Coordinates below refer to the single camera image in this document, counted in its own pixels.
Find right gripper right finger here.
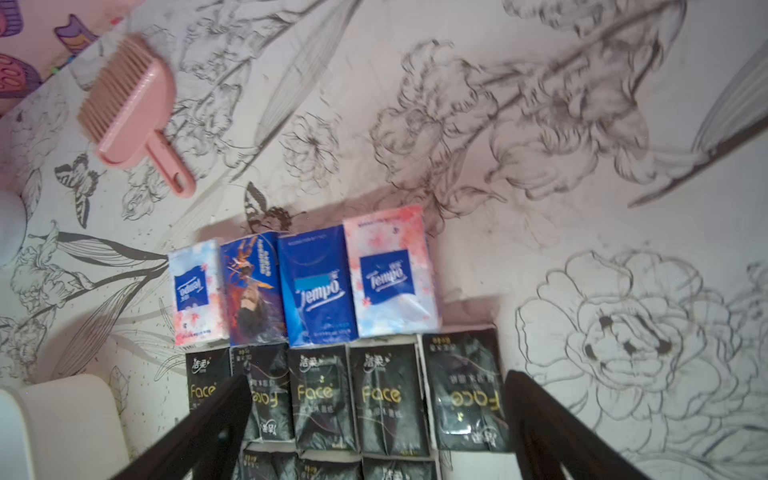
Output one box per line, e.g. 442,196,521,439
504,370,646,479

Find dark blue tissue pack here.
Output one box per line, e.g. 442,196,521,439
220,231,287,346

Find black sachet top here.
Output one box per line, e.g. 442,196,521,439
230,343,295,442

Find pink dustpan brush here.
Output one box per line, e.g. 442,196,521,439
77,35,196,198

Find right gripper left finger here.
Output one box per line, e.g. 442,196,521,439
115,375,252,479

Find white oval storage box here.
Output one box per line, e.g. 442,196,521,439
1,374,130,479

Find pink blue floral tissue pack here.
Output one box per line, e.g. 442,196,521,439
168,239,229,347

